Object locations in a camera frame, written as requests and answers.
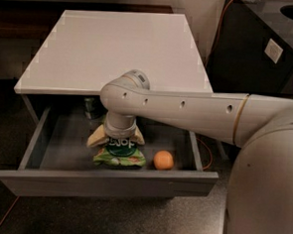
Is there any green metal can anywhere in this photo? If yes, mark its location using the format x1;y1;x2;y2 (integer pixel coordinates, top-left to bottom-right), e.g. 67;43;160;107
83;96;99;120

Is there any orange fruit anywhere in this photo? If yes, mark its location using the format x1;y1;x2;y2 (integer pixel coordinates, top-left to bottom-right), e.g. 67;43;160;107
153;151;175;171

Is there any grey drawer cabinet white top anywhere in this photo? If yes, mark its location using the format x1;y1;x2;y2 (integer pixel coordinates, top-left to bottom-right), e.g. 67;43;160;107
14;10;212;95

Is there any dark wooden bench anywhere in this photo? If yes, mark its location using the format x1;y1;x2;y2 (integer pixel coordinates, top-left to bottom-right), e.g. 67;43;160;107
0;0;173;40

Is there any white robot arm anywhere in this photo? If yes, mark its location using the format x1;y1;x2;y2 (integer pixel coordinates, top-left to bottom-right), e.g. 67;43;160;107
87;69;293;234

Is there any black bin cabinet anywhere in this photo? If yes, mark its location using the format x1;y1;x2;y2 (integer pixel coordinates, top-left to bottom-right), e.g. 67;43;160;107
206;0;293;98

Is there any white wall socket plate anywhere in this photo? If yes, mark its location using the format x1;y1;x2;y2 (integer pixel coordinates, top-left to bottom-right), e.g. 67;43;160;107
264;39;283;63

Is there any green rice chip bag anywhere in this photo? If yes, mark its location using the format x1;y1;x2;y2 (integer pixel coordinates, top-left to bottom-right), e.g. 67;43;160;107
93;135;146;168

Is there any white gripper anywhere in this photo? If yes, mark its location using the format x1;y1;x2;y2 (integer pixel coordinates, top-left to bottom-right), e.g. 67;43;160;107
86;111;145;148

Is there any grey top drawer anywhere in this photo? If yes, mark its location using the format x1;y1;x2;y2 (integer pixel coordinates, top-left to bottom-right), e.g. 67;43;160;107
0;99;219;198

